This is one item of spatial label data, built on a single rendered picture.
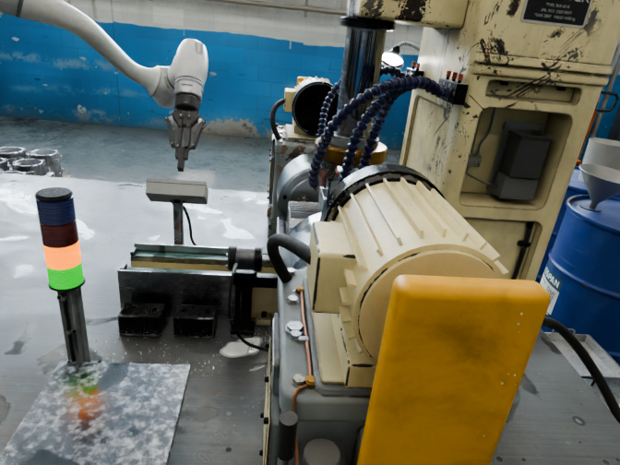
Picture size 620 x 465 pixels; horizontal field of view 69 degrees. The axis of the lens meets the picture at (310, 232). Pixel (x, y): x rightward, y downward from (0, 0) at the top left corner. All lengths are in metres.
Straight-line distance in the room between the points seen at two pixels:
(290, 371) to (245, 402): 0.48
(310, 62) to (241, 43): 0.96
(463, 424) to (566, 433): 0.72
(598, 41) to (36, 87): 7.03
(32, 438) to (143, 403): 0.16
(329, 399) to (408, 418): 0.11
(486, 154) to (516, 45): 0.25
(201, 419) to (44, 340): 0.46
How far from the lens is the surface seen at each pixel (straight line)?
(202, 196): 1.36
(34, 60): 7.45
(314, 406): 0.53
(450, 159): 1.02
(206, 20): 6.70
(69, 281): 0.97
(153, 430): 0.83
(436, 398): 0.44
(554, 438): 1.15
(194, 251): 1.31
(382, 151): 1.10
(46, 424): 0.88
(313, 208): 1.16
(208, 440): 0.96
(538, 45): 1.05
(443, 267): 0.44
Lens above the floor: 1.52
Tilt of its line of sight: 24 degrees down
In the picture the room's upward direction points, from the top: 6 degrees clockwise
